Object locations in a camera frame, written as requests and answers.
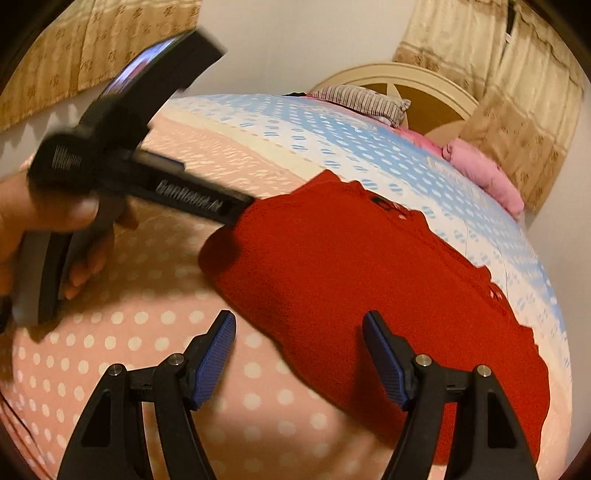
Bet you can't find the red knitted sweater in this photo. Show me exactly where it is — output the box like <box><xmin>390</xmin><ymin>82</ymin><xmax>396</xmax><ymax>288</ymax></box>
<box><xmin>198</xmin><ymin>171</ymin><xmax>550</xmax><ymax>454</ymax></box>

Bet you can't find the person's left hand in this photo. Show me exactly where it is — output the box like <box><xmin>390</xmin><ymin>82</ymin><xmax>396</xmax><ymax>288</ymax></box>
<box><xmin>1</xmin><ymin>171</ymin><xmax>114</xmax><ymax>300</ymax></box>

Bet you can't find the pink blue dotted bedspread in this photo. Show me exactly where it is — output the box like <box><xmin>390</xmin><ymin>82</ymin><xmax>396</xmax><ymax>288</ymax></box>
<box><xmin>1</xmin><ymin>95</ymin><xmax>572</xmax><ymax>479</ymax></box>

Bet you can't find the striped grey pillow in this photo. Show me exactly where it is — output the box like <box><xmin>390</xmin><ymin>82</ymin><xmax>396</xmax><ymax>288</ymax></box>
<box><xmin>311</xmin><ymin>85</ymin><xmax>412</xmax><ymax>127</ymax></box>

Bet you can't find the pink pillow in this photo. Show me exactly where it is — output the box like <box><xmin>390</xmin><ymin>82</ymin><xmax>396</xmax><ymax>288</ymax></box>
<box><xmin>394</xmin><ymin>120</ymin><xmax>525</xmax><ymax>220</ymax></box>

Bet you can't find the cream wooden headboard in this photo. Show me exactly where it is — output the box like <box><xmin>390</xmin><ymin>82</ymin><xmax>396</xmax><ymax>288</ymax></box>
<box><xmin>312</xmin><ymin>62</ymin><xmax>478</xmax><ymax>147</ymax></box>

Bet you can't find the beige curtain behind headboard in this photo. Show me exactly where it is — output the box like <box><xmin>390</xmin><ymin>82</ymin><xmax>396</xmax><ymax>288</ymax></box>
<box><xmin>394</xmin><ymin>0</ymin><xmax>585</xmax><ymax>212</ymax></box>

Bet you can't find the beige curtain left wall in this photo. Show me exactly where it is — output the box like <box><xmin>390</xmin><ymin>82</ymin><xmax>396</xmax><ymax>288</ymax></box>
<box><xmin>1</xmin><ymin>0</ymin><xmax>201</xmax><ymax>131</ymax></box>

